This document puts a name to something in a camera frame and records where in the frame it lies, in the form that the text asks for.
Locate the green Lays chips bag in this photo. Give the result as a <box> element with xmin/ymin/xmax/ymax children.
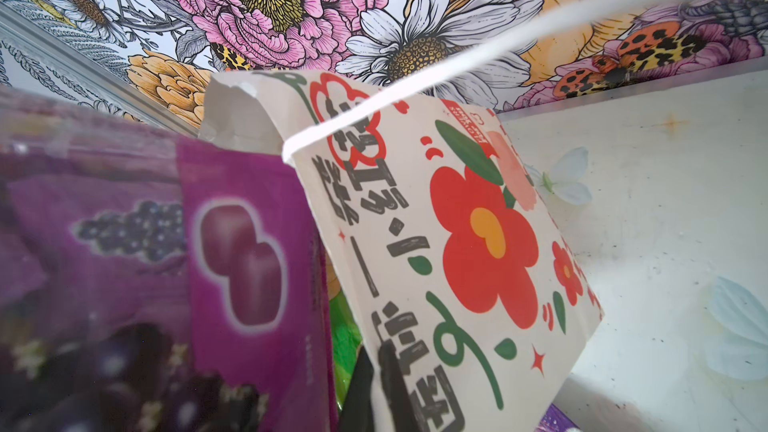
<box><xmin>325</xmin><ymin>255</ymin><xmax>362</xmax><ymax>409</ymax></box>

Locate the white floral paper bag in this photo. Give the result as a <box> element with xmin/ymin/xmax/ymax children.
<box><xmin>201</xmin><ymin>0</ymin><xmax>685</xmax><ymax>431</ymax></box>

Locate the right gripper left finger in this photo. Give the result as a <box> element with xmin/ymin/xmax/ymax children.
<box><xmin>337</xmin><ymin>348</ymin><xmax>375</xmax><ymax>432</ymax></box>

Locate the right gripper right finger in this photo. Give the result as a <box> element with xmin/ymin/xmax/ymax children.
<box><xmin>374</xmin><ymin>341</ymin><xmax>420</xmax><ymax>432</ymax></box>

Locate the purple grape gummy bag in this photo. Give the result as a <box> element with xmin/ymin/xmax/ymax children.
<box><xmin>1</xmin><ymin>88</ymin><xmax>334</xmax><ymax>431</ymax></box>

